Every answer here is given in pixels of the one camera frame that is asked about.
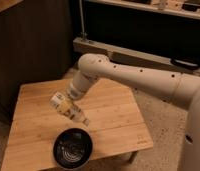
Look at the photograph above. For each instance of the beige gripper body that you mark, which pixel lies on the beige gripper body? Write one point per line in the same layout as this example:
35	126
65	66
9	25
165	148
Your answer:
73	93

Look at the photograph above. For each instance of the white plastic bottle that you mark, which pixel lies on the white plastic bottle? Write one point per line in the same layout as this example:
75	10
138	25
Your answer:
66	107

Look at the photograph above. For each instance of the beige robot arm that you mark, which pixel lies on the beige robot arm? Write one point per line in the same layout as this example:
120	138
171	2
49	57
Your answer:
181	89

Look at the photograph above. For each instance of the black ceramic bowl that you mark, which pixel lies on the black ceramic bowl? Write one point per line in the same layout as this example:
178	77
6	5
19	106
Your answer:
72	148

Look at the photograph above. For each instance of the metal vertical pole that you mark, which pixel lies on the metal vertical pole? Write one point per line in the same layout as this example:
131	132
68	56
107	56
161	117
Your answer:
83	32

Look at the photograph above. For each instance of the grey metal beam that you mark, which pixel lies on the grey metal beam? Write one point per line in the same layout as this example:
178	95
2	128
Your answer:
128	56

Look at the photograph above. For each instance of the wooden table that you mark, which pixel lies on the wooden table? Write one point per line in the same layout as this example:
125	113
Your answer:
116	124

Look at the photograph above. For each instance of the wooden shelf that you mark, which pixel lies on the wooden shelf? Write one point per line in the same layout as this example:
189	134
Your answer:
169	7

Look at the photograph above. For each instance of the black handle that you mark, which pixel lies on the black handle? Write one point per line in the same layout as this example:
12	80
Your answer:
189	66

